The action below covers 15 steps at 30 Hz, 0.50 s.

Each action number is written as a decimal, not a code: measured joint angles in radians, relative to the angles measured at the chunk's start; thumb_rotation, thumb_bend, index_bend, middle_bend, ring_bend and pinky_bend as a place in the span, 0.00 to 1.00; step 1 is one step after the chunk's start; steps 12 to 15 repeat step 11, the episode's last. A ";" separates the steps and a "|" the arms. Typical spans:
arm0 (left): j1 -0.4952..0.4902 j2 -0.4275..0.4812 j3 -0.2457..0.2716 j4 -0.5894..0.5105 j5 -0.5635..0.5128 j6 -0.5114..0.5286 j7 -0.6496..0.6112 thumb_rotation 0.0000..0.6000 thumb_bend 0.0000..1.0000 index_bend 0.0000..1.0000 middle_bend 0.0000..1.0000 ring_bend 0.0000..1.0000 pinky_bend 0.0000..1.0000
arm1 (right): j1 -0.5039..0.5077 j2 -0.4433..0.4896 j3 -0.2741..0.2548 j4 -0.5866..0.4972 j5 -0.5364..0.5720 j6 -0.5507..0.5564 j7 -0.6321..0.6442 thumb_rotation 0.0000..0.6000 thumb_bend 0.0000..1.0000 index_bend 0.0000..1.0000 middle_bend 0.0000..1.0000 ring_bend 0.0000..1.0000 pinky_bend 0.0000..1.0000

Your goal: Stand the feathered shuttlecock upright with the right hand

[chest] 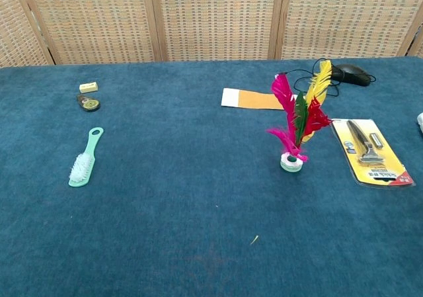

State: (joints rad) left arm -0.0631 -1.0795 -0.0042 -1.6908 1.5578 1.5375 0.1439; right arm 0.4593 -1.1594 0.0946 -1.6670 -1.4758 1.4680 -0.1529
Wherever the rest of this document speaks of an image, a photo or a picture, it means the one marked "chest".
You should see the razor in yellow package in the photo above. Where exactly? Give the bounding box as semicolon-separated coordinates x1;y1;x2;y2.
330;118;416;189

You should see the black computer mouse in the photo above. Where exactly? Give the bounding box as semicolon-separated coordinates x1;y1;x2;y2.
330;63;372;87

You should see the woven folding screen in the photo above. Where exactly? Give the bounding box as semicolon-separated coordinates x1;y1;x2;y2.
0;0;423;68

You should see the orange and white card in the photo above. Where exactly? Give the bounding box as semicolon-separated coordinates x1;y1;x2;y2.
221;87;298;111

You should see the colourful feather shuttlecock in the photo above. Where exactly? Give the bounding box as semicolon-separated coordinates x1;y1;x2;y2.
266;60;333;172

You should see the cream rectangular eraser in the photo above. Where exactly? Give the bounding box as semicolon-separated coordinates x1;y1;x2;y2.
79;81;99;94

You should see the mint green brush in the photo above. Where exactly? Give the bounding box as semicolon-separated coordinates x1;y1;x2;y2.
68;126;104;189

